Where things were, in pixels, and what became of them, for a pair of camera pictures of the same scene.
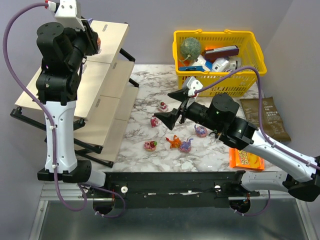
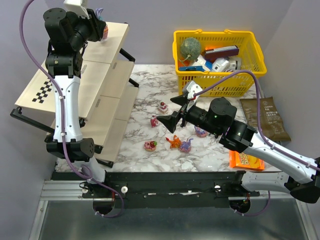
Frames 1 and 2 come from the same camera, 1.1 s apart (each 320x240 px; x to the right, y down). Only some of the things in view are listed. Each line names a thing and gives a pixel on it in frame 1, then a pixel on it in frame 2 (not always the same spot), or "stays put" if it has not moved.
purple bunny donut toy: x=185 y=146 stays put
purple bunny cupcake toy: x=98 y=40 → x=98 y=11
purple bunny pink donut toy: x=200 y=131 stays put
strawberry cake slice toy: x=163 y=107 stays put
